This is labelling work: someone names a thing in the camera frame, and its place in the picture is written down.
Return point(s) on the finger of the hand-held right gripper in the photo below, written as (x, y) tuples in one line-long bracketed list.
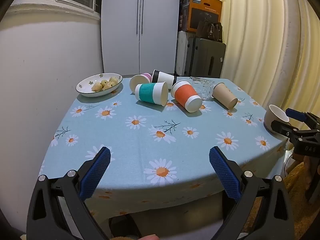
[(282, 127), (296, 114)]

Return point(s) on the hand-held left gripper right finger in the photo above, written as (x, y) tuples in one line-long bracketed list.
[(225, 172)]

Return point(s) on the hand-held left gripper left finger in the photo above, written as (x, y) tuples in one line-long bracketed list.
[(96, 172)]

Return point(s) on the beige cup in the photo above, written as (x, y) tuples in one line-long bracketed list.
[(273, 118)]

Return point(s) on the brown paper cup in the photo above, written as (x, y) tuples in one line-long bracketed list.
[(223, 93)]

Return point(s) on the orange banded paper cup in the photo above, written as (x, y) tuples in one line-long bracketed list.
[(186, 96)]

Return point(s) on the teal banded paper cup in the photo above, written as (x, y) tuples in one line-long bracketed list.
[(150, 92)]

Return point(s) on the purple banded paper cup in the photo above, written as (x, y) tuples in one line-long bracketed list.
[(137, 80)]

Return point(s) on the black banded white cup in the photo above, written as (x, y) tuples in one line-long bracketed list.
[(165, 77)]

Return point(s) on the person's left hand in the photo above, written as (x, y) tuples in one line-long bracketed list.
[(149, 237)]

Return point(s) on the blue daisy print tablecloth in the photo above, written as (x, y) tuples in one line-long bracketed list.
[(140, 145)]

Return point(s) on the cream curtain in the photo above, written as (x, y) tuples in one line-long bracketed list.
[(262, 42)]

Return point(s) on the yellow round pastry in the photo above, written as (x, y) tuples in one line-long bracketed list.
[(113, 80), (106, 84), (97, 86)]

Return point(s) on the white flower print bowl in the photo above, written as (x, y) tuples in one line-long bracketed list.
[(85, 86)]

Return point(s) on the dark grey suitcase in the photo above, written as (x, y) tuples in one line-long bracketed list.
[(207, 58)]

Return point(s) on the brown handbag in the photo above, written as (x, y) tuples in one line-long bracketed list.
[(208, 31)]

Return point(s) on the white suitcase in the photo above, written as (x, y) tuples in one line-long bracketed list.
[(183, 55)]

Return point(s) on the orange and black cardboard box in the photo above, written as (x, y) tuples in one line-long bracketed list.
[(202, 10)]

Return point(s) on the white wardrobe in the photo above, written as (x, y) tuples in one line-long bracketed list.
[(120, 30)]

